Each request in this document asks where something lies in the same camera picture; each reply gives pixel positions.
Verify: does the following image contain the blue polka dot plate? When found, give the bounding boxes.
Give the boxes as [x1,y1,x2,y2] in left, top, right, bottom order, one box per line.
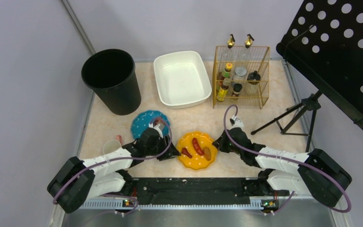
[130,110,171,139]

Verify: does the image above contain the yellow polka dot plate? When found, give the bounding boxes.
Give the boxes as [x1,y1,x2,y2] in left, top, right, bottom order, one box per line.
[176,131,218,171]

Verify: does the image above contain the small yellow label bottle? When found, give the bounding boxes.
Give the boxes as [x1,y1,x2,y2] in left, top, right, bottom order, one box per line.
[216,78,231,102]

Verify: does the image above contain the small black cap spice jar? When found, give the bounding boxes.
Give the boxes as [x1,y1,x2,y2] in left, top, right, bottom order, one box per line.
[232,83,242,100]

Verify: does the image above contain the silver lid glass jar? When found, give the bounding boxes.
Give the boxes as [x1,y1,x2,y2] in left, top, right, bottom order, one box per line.
[233,67,247,85]

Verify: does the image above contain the black lid glass jar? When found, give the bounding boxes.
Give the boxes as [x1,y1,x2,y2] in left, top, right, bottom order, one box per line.
[245,70,261,95]

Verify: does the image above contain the glass bottle brown contents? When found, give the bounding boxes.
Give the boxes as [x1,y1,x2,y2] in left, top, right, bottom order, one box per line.
[221,34,235,62]

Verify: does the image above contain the glass oil bottle gold spout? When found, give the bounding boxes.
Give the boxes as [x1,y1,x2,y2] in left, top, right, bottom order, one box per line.
[242,34,255,61]

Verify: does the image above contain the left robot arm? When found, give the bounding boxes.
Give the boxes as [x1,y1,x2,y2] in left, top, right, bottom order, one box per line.
[47,127,180,213]

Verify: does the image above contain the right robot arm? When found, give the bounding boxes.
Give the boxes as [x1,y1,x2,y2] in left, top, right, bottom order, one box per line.
[212,127,352,208]

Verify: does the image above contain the small red piece on yellow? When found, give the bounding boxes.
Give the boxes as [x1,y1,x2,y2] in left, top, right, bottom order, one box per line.
[181,148,193,158]

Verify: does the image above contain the brown piece on yellow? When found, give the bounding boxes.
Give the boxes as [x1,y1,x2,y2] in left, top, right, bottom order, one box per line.
[203,147,211,161]

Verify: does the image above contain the red sausage on yellow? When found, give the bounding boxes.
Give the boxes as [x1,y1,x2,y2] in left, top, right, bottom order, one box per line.
[191,138,205,156]

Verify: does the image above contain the brown meat piece on blue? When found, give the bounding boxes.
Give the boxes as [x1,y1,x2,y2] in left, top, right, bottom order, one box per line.
[153,117,165,126]

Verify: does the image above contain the pink mug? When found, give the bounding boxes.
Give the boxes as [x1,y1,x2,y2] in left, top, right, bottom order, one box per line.
[102,135,123,155]

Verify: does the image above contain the white rectangular basin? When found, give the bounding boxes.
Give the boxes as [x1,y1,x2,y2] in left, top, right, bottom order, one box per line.
[153,51,212,109]

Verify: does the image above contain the black tripod stand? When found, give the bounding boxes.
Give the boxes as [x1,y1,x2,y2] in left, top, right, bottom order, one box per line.
[251,91,322,153]

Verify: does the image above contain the black round bin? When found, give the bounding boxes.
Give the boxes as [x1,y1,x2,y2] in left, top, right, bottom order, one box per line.
[81,49,141,115]

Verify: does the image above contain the black perforated panel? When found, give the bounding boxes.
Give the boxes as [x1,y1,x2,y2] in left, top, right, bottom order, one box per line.
[276,0,363,130]

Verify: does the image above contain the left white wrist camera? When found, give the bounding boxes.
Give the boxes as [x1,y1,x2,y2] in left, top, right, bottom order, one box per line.
[149,123,165,138]

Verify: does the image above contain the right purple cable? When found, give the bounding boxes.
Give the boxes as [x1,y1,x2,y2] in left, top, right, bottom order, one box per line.
[223,105,353,214]

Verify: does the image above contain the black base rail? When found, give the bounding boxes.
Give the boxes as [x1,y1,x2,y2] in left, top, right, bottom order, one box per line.
[81,177,291,212]

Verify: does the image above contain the gold wire rack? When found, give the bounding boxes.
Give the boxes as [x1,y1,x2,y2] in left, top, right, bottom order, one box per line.
[211,46,270,109]

